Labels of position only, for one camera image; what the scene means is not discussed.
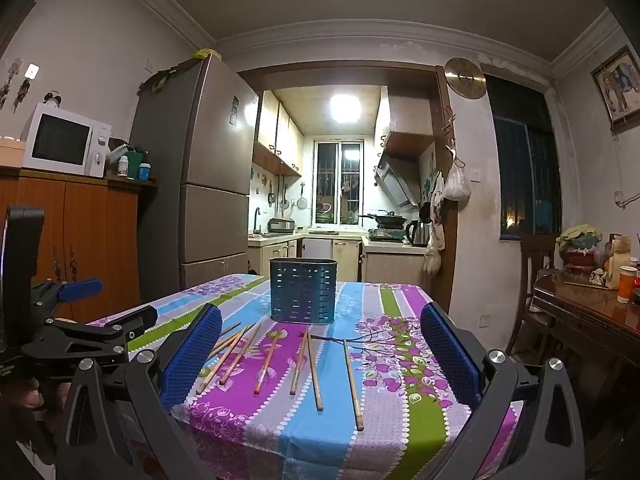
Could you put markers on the white wall switch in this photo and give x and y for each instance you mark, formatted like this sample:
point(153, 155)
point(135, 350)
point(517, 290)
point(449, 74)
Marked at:
point(32, 71)

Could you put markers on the gas stove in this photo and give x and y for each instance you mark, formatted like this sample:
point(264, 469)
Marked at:
point(386, 235)

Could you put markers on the white medicine bottle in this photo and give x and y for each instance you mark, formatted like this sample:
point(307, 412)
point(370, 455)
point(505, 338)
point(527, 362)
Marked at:
point(123, 166)

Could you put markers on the kitchen ceiling light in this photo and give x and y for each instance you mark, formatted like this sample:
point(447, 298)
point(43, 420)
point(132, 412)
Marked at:
point(345, 108)

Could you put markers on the orange cup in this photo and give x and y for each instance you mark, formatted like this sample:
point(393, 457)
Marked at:
point(627, 285)

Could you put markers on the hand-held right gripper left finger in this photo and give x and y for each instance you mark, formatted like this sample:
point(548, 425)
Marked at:
point(192, 355)

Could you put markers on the blue lidded jar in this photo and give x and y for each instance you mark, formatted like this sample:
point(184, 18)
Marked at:
point(144, 172)

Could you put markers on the hanging strainer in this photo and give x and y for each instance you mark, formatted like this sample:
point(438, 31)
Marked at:
point(302, 202)

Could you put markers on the dark wooden dining table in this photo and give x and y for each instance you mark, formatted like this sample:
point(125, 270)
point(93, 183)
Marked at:
point(590, 310)

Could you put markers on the white microwave oven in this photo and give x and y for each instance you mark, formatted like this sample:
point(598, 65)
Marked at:
point(60, 140)

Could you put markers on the wooden sideboard cabinet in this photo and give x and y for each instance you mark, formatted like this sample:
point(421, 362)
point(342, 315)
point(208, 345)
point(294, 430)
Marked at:
point(90, 240)

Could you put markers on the beige bottle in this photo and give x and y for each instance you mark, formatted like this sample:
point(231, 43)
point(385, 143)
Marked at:
point(620, 260)

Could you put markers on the kitchen cabinets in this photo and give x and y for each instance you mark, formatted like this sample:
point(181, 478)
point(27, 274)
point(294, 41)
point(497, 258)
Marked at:
point(275, 135)
point(345, 260)

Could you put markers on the black wok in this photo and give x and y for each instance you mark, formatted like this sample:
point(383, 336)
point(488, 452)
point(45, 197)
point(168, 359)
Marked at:
point(387, 219)

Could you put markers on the refrigerator sticker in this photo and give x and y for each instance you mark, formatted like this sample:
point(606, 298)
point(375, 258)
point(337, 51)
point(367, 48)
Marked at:
point(234, 110)

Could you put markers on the framed wall picture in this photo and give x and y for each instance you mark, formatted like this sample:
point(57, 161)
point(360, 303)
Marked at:
point(617, 87)

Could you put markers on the steel electric kettle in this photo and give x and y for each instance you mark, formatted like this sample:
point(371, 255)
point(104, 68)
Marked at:
point(419, 234)

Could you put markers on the wooden chopstick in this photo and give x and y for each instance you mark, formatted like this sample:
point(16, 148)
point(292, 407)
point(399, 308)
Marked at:
point(299, 361)
point(231, 343)
point(240, 355)
point(231, 329)
point(353, 385)
point(222, 360)
point(315, 372)
point(269, 361)

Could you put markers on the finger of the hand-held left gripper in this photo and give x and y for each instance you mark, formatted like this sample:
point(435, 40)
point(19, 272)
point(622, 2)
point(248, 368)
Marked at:
point(135, 317)
point(82, 290)

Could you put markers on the striped floral tablecloth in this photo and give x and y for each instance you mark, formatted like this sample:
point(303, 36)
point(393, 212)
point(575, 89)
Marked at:
point(390, 320)

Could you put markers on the person's left hand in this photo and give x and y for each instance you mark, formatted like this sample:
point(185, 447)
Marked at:
point(35, 399)

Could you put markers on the wooden chair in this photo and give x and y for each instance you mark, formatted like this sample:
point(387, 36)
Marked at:
point(535, 260)

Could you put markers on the upper kitchen cabinets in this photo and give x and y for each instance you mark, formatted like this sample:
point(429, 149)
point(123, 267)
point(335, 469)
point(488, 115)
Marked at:
point(275, 135)

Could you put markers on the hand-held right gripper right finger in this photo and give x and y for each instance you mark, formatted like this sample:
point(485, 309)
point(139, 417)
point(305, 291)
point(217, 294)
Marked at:
point(450, 355)

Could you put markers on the hanging white plastic bag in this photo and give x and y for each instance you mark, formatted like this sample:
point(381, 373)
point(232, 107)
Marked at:
point(457, 185)

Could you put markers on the range hood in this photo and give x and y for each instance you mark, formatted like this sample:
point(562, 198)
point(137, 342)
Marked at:
point(397, 182)

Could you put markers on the blue perforated utensil holder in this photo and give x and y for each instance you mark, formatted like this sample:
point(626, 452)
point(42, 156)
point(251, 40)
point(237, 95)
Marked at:
point(303, 290)

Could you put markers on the lower kitchen cabinets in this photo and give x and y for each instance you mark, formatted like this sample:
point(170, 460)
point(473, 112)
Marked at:
point(345, 260)

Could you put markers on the yellow bag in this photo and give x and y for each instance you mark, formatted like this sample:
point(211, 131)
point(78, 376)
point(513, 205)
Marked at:
point(206, 54)

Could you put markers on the dark room window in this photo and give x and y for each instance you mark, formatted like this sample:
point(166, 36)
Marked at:
point(525, 160)

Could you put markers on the round golden wall plate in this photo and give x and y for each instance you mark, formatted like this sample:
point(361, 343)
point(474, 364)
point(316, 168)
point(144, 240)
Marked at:
point(465, 78)

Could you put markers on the kitchen faucet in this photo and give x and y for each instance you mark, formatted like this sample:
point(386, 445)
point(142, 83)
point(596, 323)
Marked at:
point(257, 220)

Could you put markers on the small alarm clock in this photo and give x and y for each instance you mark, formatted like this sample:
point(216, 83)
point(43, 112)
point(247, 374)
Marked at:
point(51, 100)

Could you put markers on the hanging cloth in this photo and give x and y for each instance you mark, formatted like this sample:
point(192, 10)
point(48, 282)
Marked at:
point(434, 245)

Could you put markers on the bowl of artificial flowers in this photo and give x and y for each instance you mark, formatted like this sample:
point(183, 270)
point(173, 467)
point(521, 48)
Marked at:
point(580, 247)

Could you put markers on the kitchen window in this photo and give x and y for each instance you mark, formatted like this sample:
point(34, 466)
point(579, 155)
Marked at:
point(337, 180)

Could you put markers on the grey refrigerator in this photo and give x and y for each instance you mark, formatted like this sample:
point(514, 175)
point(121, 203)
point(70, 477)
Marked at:
point(200, 170)

